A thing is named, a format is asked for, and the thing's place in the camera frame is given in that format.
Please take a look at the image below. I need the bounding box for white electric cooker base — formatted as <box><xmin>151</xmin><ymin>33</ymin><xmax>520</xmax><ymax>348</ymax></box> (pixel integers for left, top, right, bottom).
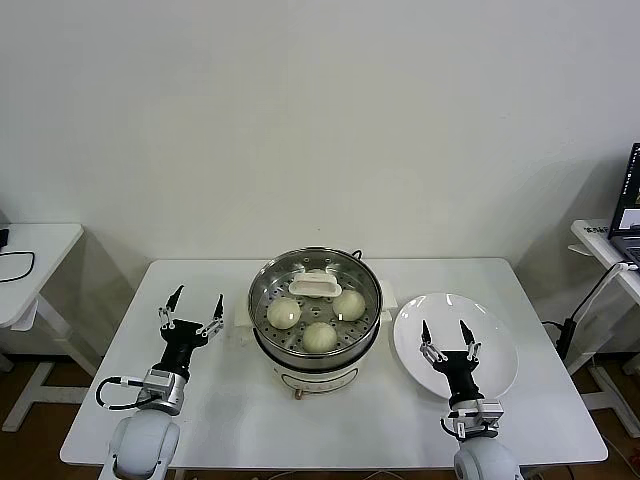
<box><xmin>233</xmin><ymin>244</ymin><xmax>399</xmax><ymax>402</ymax></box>

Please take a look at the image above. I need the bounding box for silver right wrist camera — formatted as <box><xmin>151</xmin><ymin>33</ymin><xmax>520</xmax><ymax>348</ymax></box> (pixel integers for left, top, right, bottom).
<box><xmin>439</xmin><ymin>397</ymin><xmax>505</xmax><ymax>441</ymax></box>

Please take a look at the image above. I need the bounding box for black power strip with cable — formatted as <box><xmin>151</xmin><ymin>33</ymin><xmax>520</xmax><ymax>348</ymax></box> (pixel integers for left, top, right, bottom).
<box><xmin>542</xmin><ymin>263</ymin><xmax>624</xmax><ymax>362</ymax></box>

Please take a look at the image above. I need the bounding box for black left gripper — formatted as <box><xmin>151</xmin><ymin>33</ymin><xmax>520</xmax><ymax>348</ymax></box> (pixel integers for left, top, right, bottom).
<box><xmin>156</xmin><ymin>284</ymin><xmax>226</xmax><ymax>381</ymax></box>

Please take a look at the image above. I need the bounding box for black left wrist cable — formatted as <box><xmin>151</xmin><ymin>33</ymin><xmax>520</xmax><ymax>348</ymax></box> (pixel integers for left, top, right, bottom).
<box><xmin>96</xmin><ymin>375</ymin><xmax>151</xmax><ymax>412</ymax></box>

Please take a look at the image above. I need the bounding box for round glass pot lid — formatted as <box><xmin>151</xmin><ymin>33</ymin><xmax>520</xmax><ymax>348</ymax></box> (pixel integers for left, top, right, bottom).
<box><xmin>249</xmin><ymin>248</ymin><xmax>384</xmax><ymax>354</ymax></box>

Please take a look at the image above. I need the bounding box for open dark laptop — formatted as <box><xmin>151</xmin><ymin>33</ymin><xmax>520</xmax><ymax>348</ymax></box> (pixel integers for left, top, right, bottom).
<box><xmin>608</xmin><ymin>142</ymin><xmax>640</xmax><ymax>266</ymax></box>

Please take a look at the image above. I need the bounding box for white steamed baozi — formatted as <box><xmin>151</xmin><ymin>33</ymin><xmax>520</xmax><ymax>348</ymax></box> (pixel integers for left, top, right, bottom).
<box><xmin>332</xmin><ymin>289</ymin><xmax>366</xmax><ymax>321</ymax></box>
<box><xmin>302</xmin><ymin>322</ymin><xmax>339</xmax><ymax>354</ymax></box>
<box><xmin>267</xmin><ymin>298</ymin><xmax>303</xmax><ymax>331</ymax></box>

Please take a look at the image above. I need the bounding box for stainless steel steamer basket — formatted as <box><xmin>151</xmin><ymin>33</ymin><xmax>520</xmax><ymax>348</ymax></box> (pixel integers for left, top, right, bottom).
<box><xmin>248</xmin><ymin>248</ymin><xmax>385</xmax><ymax>362</ymax></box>

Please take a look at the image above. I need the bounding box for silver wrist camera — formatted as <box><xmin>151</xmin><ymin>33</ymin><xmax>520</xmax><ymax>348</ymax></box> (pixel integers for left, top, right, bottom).
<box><xmin>439</xmin><ymin>397</ymin><xmax>505</xmax><ymax>441</ymax></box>
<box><xmin>143</xmin><ymin>368</ymin><xmax>176</xmax><ymax>401</ymax></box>

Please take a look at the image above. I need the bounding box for white round plate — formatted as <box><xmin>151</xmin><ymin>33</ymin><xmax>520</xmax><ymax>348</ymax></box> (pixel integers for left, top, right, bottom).
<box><xmin>393</xmin><ymin>292</ymin><xmax>520</xmax><ymax>401</ymax></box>

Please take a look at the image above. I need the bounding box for white laptop cable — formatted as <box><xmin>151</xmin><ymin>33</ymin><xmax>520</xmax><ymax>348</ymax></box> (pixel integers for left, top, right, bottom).
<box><xmin>582</xmin><ymin>262</ymin><xmax>640</xmax><ymax>314</ymax></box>

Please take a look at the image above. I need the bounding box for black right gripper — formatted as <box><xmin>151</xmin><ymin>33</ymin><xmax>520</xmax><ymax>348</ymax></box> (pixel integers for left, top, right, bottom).
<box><xmin>419</xmin><ymin>319</ymin><xmax>486</xmax><ymax>402</ymax></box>

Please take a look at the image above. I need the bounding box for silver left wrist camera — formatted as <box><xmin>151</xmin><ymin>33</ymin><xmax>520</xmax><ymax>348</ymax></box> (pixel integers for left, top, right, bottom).
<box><xmin>143</xmin><ymin>368</ymin><xmax>176</xmax><ymax>401</ymax></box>

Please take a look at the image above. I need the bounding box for thin black looped cable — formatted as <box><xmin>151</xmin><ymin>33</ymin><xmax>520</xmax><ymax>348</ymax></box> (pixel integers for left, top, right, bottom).
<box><xmin>0</xmin><ymin>249</ymin><xmax>37</xmax><ymax>284</ymax></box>

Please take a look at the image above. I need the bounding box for white side desk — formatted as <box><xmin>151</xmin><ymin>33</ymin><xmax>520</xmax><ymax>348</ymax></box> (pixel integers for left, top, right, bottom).
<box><xmin>571</xmin><ymin>218</ymin><xmax>640</xmax><ymax>426</ymax></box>
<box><xmin>0</xmin><ymin>222</ymin><xmax>101</xmax><ymax>432</ymax></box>

